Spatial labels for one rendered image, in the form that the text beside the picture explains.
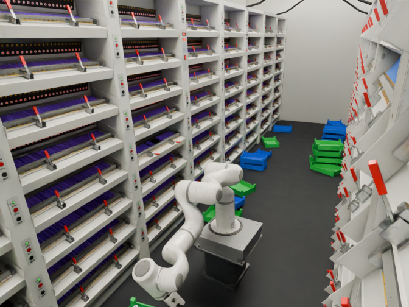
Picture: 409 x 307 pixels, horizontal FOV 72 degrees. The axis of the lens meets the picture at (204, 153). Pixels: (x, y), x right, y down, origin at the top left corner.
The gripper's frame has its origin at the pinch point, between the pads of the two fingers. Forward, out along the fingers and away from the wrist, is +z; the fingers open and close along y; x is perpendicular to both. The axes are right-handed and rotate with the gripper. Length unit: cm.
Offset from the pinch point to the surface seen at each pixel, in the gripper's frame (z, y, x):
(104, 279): 26, 69, 20
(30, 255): -31, 53, 29
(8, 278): -29, 54, 41
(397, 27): -91, -58, -42
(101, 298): 35, 69, 29
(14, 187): -59, 54, 14
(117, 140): -36, 79, -37
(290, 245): 93, 19, -85
